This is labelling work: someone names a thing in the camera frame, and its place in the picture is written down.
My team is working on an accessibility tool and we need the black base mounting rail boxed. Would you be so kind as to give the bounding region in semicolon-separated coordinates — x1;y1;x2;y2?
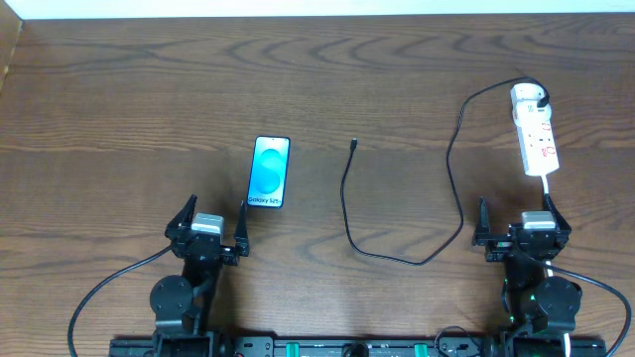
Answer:
108;334;607;357

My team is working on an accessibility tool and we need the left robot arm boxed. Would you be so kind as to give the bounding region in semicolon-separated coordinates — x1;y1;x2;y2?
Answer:
146;195;250;357

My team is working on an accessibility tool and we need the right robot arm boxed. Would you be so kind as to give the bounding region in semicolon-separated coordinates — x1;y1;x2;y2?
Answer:
472;193;582;356

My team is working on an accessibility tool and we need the white power strip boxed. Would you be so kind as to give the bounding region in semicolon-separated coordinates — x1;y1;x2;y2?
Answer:
512;102;560;177

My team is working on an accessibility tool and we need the blue Galaxy smartphone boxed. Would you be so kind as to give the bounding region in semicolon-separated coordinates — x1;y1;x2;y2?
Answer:
247;136;291;208

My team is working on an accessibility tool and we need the cardboard side panel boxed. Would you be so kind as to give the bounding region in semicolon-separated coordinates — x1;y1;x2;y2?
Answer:
0;0;23;88

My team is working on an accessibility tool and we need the black USB charging cable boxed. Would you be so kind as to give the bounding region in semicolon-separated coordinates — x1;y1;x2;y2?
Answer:
339;75;552;267

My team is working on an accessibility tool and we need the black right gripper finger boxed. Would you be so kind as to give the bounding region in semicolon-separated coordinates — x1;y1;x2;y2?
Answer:
543;193;570;229
475;197;491;238

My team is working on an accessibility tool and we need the white USB wall charger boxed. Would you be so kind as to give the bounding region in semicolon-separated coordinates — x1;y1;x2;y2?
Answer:
510;82;552;113

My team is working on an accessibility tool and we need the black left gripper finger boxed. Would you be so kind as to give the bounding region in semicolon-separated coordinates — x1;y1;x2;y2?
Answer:
166;194;197;231
234;201;249;248

